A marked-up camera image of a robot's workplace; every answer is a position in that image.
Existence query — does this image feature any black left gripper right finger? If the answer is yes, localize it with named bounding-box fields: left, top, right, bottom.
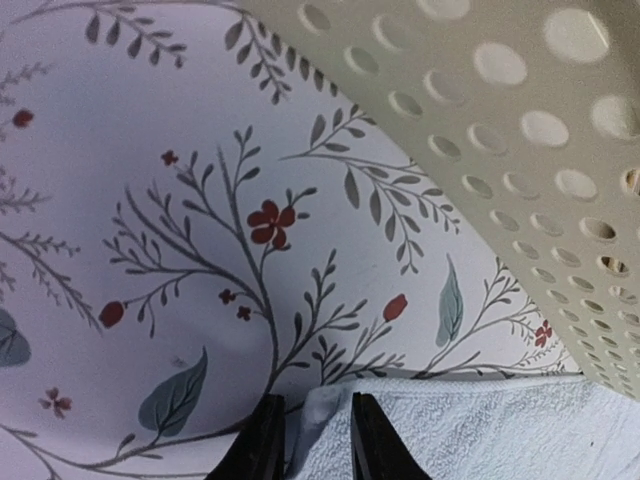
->
left=350, top=393, right=430, bottom=480

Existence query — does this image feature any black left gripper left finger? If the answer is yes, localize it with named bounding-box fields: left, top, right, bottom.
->
left=205, top=394, right=286, bottom=480

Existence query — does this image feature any light blue towel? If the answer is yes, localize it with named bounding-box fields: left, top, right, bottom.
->
left=286, top=376, right=639, bottom=479

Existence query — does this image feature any green plastic basket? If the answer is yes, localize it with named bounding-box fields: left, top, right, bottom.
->
left=245, top=1, right=639, bottom=399

